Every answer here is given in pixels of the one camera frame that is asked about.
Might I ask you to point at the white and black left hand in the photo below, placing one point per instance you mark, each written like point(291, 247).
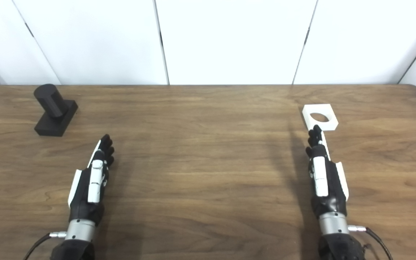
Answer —
point(85, 202)

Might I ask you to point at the white and black right hand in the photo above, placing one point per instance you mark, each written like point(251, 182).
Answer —
point(332, 195)

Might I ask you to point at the white square piece with hole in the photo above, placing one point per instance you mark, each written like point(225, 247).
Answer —
point(330, 123)

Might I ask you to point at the black peg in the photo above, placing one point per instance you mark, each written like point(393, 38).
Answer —
point(52, 108)

